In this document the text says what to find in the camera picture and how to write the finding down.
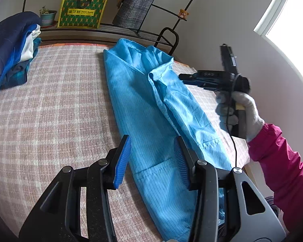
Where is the potted plant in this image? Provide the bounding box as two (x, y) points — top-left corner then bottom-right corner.
(39, 6), (58, 27)

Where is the black metal clothes rack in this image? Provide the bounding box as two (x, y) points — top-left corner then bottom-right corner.
(21, 0), (207, 57)

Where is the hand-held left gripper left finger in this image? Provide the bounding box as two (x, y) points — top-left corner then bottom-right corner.
(18, 134), (132, 242)

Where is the pink plaid blanket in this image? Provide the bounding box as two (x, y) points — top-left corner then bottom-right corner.
(0, 44), (250, 242)

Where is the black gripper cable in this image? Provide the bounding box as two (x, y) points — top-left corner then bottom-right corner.
(226, 73), (243, 169)

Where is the window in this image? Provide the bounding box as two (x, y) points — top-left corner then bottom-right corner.
(254, 0), (303, 91)

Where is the person's right forearm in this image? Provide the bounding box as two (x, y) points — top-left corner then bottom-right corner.
(247, 123), (303, 235)

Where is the dark teal checked folded garment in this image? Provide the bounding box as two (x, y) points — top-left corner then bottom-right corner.
(0, 37), (42, 100)

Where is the yellow green patterned bag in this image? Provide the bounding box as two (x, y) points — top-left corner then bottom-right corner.
(57, 0), (109, 29)

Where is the light blue striped work coat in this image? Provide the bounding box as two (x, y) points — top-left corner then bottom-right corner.
(103, 38), (232, 241)

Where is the grey checked long coat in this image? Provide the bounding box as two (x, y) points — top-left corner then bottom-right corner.
(112, 0), (167, 29)

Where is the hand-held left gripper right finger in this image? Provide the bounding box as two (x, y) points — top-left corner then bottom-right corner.
(174, 136), (286, 242)

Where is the person's right hand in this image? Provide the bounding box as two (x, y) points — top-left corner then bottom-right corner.
(215, 91), (265, 143)

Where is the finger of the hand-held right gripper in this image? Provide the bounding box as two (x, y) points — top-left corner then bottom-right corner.
(188, 79), (218, 90)
(178, 73), (199, 81)

